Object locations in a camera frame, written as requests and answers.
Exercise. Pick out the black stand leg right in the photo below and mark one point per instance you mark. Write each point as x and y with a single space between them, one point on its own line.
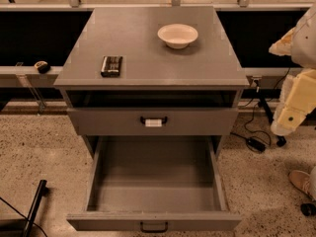
264 104

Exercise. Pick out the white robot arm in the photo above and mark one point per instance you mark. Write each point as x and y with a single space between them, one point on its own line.
303 47

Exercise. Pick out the white bowl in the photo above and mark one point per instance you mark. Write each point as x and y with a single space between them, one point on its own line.
177 36

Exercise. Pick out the grey drawer cabinet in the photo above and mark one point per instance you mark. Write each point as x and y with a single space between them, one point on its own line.
205 74

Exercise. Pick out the dark rxbar chocolate bar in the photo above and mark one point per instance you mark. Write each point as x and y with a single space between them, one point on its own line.
111 66

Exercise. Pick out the open grey middle drawer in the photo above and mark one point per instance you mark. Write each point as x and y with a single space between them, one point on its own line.
155 184

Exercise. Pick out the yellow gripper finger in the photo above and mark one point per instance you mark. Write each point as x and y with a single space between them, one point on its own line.
282 47
297 100

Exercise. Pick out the tan shoe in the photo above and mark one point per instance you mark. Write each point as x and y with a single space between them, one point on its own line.
304 182

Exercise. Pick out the black bar lower left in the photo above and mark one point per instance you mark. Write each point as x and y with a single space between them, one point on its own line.
30 221

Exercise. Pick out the black caster wheel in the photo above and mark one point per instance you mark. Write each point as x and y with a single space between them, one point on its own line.
308 209

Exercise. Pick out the black power adapter with cable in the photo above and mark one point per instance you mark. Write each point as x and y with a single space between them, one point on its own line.
258 140

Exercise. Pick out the grey top drawer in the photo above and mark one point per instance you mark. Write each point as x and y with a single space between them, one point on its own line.
153 121

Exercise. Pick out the yellow black tape measure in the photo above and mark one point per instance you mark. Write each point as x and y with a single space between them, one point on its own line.
42 67

